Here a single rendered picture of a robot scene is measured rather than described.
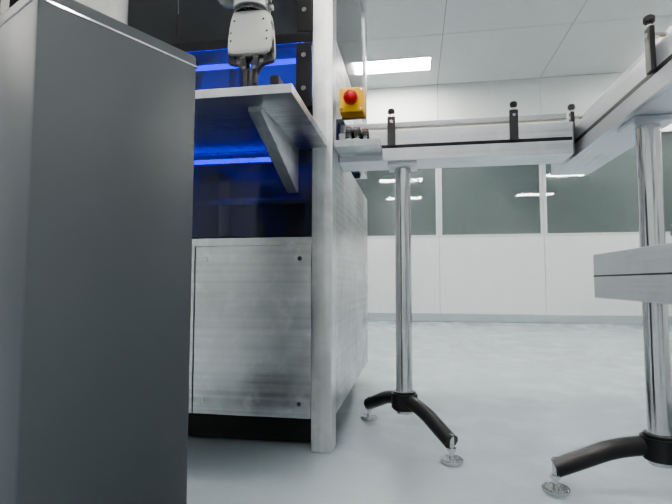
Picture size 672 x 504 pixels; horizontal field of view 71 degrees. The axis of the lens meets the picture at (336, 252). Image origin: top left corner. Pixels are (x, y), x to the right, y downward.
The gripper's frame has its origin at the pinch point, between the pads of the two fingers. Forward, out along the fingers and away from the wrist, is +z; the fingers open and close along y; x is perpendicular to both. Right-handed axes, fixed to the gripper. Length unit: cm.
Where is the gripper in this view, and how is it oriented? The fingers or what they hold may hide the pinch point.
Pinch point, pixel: (250, 80)
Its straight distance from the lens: 114.2
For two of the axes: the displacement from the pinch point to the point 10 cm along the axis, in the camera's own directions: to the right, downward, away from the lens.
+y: -9.9, 0.0, 1.7
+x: -1.7, -0.8, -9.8
